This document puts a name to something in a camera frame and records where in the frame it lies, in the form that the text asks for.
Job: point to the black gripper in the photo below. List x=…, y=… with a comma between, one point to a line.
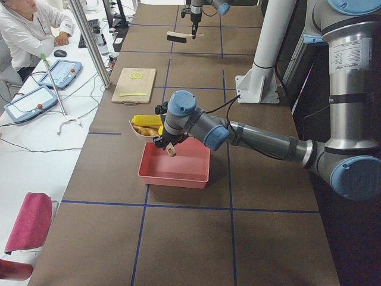
x=195, y=17
x=170, y=139

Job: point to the brown toy ginger root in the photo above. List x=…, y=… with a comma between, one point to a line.
x=146, y=131

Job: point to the wooden hand brush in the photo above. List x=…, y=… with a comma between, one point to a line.
x=182, y=37

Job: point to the yellow corn cob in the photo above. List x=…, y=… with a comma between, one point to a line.
x=146, y=120

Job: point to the beige plastic dustpan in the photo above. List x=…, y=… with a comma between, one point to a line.
x=171, y=151

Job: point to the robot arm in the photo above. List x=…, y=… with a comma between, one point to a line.
x=221, y=6
x=332, y=83

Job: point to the pink plastic bin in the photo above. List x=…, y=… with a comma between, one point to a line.
x=189, y=168

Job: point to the yellow plastic knife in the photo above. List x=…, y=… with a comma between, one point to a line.
x=132, y=94

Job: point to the bamboo cutting board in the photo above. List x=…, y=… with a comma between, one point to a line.
x=127, y=85

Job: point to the lemon slice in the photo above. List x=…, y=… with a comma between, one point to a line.
x=137, y=76
x=131, y=74

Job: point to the clear water bottle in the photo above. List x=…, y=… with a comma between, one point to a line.
x=100, y=40

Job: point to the blue teach pendant far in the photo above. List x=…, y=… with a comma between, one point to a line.
x=64, y=72

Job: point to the blue teach pendant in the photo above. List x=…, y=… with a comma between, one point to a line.
x=31, y=105
x=64, y=72

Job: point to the blue teach pendant near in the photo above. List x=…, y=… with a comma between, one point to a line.
x=31, y=105

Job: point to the computer mouse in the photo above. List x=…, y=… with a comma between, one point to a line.
x=60, y=53

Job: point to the metal rod with green tip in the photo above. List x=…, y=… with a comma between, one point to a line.
x=43, y=57

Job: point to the red cloth on chair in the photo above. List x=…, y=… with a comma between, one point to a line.
x=32, y=223

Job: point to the seated person in white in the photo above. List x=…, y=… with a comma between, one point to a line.
x=30, y=29

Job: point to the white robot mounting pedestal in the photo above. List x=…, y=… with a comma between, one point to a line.
x=258, y=85

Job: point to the aluminium frame post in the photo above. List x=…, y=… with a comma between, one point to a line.
x=87, y=34

